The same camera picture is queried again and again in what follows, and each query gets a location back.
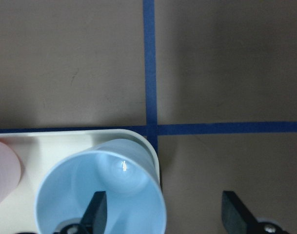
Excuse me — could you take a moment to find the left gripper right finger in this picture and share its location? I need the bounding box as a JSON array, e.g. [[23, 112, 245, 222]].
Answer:
[[221, 191, 263, 234]]

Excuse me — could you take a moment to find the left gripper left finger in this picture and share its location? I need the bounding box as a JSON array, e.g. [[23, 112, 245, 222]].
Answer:
[[80, 191, 107, 234]]

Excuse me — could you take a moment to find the light blue plastic cup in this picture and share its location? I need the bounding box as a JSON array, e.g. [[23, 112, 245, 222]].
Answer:
[[35, 139, 167, 234]]

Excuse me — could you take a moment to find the pink plastic cup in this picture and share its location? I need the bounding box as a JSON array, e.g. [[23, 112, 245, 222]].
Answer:
[[0, 142, 21, 203]]

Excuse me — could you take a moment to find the cream serving tray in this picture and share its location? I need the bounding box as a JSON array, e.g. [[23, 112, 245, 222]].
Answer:
[[0, 129, 159, 234]]

